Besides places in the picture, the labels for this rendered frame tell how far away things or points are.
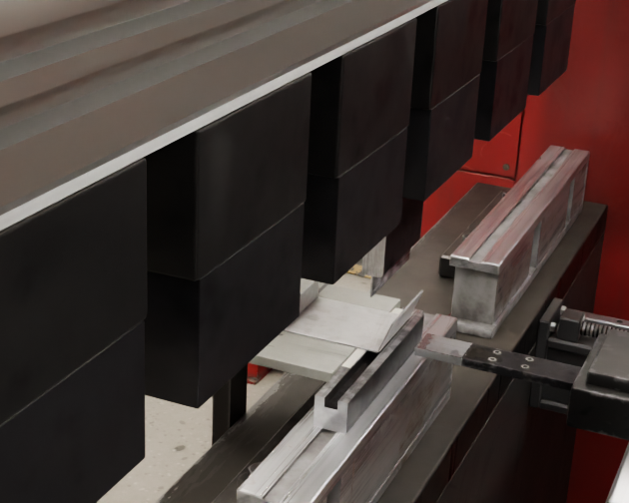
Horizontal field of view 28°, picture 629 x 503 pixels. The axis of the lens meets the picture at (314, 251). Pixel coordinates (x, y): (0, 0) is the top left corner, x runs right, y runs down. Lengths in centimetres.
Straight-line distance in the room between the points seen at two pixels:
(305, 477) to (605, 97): 106
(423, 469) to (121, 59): 106
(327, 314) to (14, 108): 105
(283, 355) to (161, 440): 184
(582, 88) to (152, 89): 177
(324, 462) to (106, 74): 87
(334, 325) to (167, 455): 174
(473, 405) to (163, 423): 176
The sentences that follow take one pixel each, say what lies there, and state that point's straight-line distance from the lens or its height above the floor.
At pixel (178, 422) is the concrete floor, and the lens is 302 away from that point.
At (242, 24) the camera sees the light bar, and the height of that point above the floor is 146.
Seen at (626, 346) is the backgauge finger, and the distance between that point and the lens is 112.
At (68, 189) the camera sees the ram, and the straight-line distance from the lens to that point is 55.
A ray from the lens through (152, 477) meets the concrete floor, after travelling 282.
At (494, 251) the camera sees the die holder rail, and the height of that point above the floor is 97.
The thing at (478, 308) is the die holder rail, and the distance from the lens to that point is 148.
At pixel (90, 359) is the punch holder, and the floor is 124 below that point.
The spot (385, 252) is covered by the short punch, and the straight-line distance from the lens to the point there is 108.
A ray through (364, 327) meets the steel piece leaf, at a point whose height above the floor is 100.
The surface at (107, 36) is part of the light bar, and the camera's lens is 17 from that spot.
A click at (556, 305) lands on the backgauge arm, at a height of 86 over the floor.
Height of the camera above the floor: 151
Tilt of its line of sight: 22 degrees down
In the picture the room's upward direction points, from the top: 3 degrees clockwise
